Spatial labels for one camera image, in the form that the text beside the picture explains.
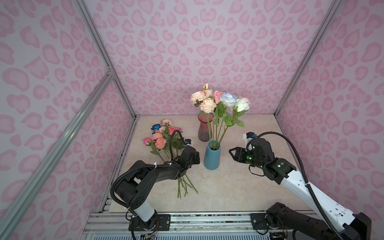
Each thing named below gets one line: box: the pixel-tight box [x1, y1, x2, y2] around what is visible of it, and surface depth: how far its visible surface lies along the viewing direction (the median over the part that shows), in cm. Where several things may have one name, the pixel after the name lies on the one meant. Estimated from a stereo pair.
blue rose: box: [151, 123, 161, 132], surface depth 110 cm
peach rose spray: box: [190, 83, 217, 143], surface depth 70 cm
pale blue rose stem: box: [216, 92, 238, 144], surface depth 67 cm
